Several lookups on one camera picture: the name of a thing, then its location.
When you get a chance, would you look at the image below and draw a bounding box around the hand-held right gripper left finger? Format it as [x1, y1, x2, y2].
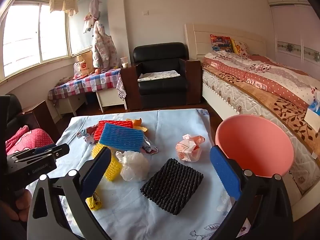
[27, 146, 112, 240]

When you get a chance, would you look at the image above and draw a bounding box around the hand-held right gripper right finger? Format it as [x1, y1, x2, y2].
[209, 145, 294, 240]

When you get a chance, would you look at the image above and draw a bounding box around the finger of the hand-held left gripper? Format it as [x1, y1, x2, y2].
[37, 144, 70, 161]
[7, 144, 57, 161]

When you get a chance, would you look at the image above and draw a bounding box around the pink plastic basin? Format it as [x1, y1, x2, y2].
[215, 114, 295, 178]

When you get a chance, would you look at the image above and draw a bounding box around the red foam fruit net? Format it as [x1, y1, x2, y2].
[94, 120, 133, 145]

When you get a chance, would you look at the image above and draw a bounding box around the printed wrapper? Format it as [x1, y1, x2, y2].
[140, 136, 158, 155]

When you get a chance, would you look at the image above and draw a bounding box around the person's left hand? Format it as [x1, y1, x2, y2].
[0, 189, 33, 223]

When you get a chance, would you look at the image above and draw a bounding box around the yellow foam fruit net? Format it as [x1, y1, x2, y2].
[91, 142, 122, 182]

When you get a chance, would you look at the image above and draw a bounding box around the red polka dot cloth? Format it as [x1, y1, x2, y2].
[5, 127, 54, 155]

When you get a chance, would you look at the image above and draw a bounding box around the crumpled foil wrapper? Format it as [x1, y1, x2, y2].
[76, 127, 96, 145]

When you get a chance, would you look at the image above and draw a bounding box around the yellow plastic wrapper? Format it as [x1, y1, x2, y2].
[86, 191, 103, 210]

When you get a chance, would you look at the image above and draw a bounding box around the dark wooden cabinet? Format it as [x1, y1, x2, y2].
[22, 100, 59, 140]

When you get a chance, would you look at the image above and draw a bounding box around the white crumpled plastic bag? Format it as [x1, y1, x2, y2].
[115, 150, 150, 182]

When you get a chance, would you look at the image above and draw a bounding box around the blue foam fruit net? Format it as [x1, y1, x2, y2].
[100, 122, 145, 153]

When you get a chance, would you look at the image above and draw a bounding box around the pink and white plastic bag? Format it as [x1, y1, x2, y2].
[175, 134, 205, 163]

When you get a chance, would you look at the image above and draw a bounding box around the white cabinet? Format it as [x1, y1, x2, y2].
[56, 94, 88, 118]
[96, 87, 128, 113]

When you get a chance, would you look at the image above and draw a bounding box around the black chair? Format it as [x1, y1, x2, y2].
[6, 94, 24, 130]

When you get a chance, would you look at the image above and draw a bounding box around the black foam fruit net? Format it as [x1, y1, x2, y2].
[140, 158, 204, 215]

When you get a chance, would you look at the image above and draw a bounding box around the checkered tablecloth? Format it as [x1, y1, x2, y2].
[48, 68, 122, 105]

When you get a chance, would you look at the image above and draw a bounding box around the light blue tablecloth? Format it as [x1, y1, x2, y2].
[25, 109, 240, 240]

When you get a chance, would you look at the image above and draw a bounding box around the quilted white mattress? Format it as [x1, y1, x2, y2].
[202, 69, 320, 195]

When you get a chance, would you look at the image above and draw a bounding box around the clear plastic bag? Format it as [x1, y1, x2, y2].
[73, 62, 83, 79]

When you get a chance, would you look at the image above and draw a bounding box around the white patterned cloth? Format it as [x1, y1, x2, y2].
[116, 76, 128, 102]

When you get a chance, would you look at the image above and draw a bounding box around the brown leaf pattern blanket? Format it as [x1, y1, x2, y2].
[201, 65, 320, 150]

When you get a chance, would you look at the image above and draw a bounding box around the brown paper bag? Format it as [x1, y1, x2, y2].
[76, 52, 95, 77]

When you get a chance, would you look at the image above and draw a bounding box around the dark wooden side table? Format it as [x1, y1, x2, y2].
[184, 59, 202, 104]
[120, 64, 142, 110]

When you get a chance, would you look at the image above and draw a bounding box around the blue tissue pack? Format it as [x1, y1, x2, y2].
[305, 97, 320, 132]

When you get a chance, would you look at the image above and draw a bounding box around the pink polka dot quilt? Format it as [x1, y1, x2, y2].
[202, 51, 320, 110]

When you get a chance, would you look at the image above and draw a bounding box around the window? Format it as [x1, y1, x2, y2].
[0, 1, 72, 83]

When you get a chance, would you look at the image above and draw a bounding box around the hanging floral padded jacket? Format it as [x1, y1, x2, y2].
[92, 21, 119, 69]

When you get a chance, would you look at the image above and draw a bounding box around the blue window blind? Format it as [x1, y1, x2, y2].
[69, 0, 108, 54]

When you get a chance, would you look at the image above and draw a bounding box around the floral seat cushion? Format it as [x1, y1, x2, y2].
[137, 70, 180, 82]

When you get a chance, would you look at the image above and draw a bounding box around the yellow floral pillow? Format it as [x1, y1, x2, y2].
[230, 39, 250, 56]

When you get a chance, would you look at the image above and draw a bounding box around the colourful printed pillow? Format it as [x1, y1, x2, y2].
[210, 34, 233, 53]

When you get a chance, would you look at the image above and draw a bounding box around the black leather armchair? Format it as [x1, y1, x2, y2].
[132, 42, 190, 109]

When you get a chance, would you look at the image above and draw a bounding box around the bed with patterned quilt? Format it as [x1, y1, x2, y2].
[184, 24, 320, 222]

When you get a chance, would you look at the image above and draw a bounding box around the hanging pink garment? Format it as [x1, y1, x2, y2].
[82, 0, 103, 34]

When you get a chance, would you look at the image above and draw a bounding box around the hanging cream knitted cardigan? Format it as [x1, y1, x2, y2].
[49, 0, 78, 17]

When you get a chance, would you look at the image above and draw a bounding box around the white wardrobe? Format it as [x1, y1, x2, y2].
[265, 0, 320, 80]

